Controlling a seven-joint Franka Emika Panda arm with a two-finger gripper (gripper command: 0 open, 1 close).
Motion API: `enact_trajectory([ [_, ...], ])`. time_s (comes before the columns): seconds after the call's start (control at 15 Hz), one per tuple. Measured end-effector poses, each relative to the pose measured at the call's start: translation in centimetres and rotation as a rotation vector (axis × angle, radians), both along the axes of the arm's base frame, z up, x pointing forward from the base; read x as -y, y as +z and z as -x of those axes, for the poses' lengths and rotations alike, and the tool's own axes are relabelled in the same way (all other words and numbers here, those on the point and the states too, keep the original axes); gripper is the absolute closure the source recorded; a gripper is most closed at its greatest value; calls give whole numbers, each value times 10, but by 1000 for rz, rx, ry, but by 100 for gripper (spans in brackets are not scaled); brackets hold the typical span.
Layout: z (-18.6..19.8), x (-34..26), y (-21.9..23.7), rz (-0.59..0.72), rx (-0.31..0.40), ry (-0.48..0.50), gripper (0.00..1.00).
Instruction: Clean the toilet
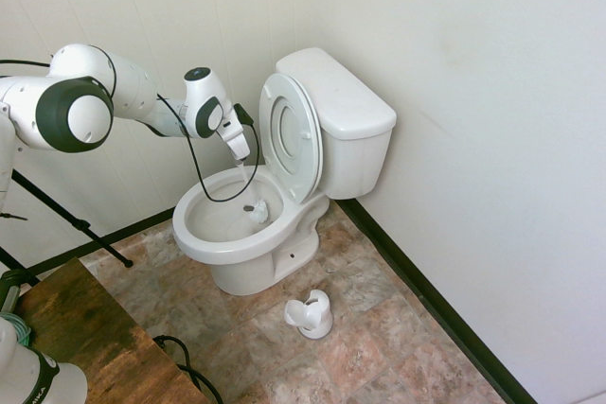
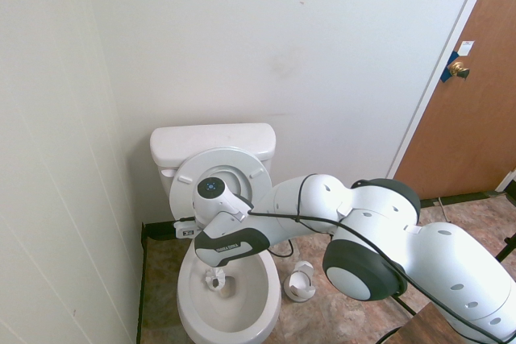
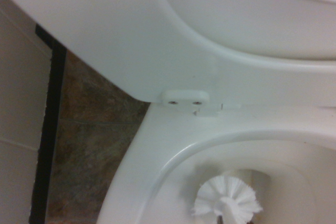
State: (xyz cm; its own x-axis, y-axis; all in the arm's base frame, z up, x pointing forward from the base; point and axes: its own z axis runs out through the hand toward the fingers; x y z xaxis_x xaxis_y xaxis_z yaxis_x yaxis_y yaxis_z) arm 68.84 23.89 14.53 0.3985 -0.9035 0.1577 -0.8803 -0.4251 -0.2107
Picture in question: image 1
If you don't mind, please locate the white brush holder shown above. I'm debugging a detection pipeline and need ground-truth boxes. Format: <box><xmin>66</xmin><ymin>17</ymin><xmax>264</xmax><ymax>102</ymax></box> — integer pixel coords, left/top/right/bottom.
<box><xmin>283</xmin><ymin>289</ymin><xmax>334</xmax><ymax>341</ymax></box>

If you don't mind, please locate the green black clamp handle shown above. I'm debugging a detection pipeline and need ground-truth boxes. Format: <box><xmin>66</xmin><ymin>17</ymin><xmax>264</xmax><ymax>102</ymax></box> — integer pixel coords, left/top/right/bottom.
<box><xmin>0</xmin><ymin>269</ymin><xmax>26</xmax><ymax>316</ymax></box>

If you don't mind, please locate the white tank lid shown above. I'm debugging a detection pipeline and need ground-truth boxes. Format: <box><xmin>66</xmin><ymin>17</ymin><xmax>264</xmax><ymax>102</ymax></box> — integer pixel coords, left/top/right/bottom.
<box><xmin>275</xmin><ymin>47</ymin><xmax>398</xmax><ymax>141</ymax></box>

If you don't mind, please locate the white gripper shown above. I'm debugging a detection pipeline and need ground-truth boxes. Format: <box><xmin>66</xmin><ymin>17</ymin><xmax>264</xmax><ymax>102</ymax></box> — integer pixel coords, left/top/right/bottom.
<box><xmin>218</xmin><ymin>109</ymin><xmax>252</xmax><ymax>163</ymax></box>

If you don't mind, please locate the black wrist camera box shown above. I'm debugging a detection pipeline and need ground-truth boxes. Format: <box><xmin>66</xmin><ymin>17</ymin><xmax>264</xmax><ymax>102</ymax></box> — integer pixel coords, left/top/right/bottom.
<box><xmin>233</xmin><ymin>101</ymin><xmax>256</xmax><ymax>127</ymax></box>

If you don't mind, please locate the black camera tripod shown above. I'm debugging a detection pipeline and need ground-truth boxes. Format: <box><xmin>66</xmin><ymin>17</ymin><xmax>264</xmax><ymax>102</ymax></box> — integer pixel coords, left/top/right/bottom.
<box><xmin>0</xmin><ymin>167</ymin><xmax>134</xmax><ymax>288</ymax></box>

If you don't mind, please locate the black power cable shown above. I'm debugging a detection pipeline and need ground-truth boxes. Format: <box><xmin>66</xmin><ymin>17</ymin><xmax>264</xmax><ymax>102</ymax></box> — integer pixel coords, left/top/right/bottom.
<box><xmin>152</xmin><ymin>335</ymin><xmax>224</xmax><ymax>404</ymax></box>

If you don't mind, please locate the black baseboard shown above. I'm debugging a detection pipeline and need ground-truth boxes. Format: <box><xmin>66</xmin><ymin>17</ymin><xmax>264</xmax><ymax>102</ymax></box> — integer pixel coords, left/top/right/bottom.
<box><xmin>22</xmin><ymin>207</ymin><xmax>179</xmax><ymax>278</ymax></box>
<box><xmin>337</xmin><ymin>197</ymin><xmax>539</xmax><ymax>404</ymax></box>

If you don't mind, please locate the green coiled cable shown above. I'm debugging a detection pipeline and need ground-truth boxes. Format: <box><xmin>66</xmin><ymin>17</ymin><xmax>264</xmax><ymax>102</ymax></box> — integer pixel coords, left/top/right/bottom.
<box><xmin>0</xmin><ymin>312</ymin><xmax>33</xmax><ymax>352</ymax></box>

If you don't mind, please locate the white toilet brush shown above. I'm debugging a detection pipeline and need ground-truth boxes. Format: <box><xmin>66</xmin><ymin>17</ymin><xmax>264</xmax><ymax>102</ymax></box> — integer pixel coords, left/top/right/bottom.
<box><xmin>235</xmin><ymin>160</ymin><xmax>270</xmax><ymax>226</ymax></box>

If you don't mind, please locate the white toilet bowl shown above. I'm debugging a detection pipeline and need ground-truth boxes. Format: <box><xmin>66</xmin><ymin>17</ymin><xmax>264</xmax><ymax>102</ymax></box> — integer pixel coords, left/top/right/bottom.
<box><xmin>171</xmin><ymin>165</ymin><xmax>330</xmax><ymax>297</ymax></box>

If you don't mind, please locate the white toilet seat with lid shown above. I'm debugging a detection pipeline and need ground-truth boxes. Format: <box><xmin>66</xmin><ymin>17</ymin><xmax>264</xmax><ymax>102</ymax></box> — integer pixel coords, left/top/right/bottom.
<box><xmin>258</xmin><ymin>72</ymin><xmax>325</xmax><ymax>205</ymax></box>

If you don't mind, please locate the brown wooden table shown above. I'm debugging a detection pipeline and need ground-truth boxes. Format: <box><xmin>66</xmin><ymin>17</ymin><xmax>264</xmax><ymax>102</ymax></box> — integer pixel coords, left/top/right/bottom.
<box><xmin>12</xmin><ymin>256</ymin><xmax>212</xmax><ymax>404</ymax></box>

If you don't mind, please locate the white toilet tank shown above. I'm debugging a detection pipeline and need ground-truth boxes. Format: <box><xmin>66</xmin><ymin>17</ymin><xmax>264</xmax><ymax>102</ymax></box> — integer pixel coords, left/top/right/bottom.
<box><xmin>317</xmin><ymin>113</ymin><xmax>396</xmax><ymax>202</ymax></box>

